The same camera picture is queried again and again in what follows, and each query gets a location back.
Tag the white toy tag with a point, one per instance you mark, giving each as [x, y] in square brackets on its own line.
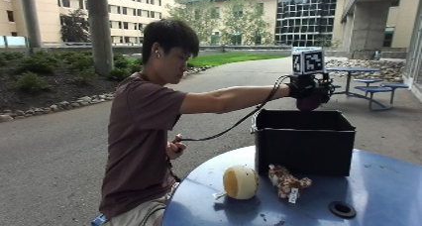
[293, 195]

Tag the cream and yellow plush ball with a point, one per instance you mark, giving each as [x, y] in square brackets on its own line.
[239, 182]

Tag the green leafy tree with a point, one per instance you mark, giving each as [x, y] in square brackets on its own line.
[243, 19]

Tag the blue outdoor picnic table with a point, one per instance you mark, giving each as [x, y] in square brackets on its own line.
[351, 74]

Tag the bed of green shrubs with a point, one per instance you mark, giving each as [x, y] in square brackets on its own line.
[52, 69]

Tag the blue round picnic seat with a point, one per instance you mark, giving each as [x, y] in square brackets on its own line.
[394, 86]
[373, 90]
[367, 81]

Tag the black storage box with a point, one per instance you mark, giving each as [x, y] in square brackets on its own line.
[305, 142]

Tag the spotted giraffe soft toy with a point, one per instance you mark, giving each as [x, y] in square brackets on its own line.
[286, 183]

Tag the green lawn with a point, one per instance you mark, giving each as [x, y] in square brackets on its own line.
[233, 58]

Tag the row of border stones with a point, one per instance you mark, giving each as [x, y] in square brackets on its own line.
[57, 105]

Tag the concrete square column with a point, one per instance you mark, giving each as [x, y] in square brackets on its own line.
[369, 24]

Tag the beige building with windows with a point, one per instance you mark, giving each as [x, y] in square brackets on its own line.
[126, 11]

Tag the dark glass facade building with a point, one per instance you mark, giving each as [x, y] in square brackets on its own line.
[305, 18]

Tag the grey round pole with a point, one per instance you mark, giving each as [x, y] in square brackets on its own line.
[100, 27]
[30, 18]

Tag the dark maroon round soft toy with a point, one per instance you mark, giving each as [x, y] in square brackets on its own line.
[309, 103]

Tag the bed of grey rocks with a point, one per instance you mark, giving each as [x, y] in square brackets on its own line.
[378, 69]

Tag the the person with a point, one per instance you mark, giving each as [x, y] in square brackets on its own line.
[138, 127]

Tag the white cube with black markers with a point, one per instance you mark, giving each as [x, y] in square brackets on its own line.
[307, 61]

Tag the white earbud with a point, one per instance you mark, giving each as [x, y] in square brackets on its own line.
[158, 55]

